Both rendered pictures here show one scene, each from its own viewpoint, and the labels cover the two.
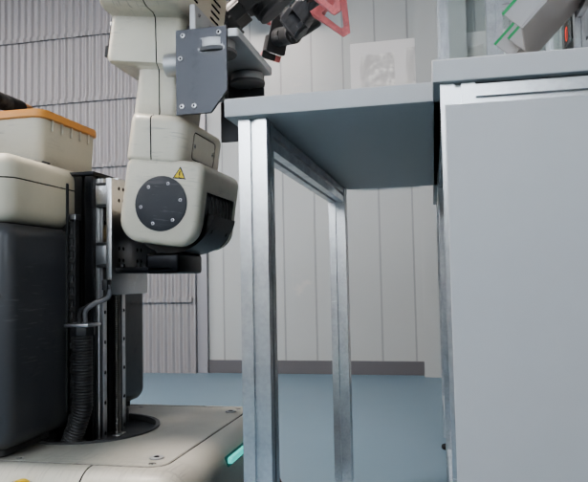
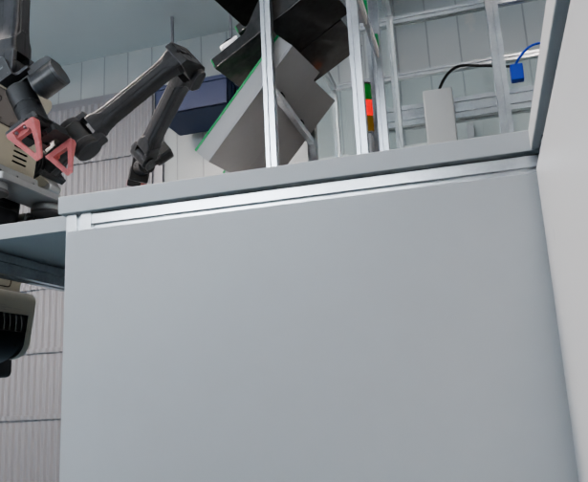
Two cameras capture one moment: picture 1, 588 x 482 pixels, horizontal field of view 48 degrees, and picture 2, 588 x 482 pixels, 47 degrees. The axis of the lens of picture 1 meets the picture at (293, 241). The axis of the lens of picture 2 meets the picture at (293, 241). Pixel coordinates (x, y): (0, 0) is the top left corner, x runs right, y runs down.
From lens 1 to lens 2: 0.66 m
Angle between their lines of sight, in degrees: 10
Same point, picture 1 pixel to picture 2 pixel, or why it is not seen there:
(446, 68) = (67, 203)
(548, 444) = not seen: outside the picture
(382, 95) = (56, 224)
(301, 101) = not seen: outside the picture
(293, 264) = not seen: hidden behind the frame
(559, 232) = (141, 332)
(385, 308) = not seen: hidden behind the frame
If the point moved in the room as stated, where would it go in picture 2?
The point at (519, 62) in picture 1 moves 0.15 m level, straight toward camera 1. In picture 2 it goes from (118, 196) to (49, 169)
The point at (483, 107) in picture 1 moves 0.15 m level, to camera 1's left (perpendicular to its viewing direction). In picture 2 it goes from (92, 232) to (0, 238)
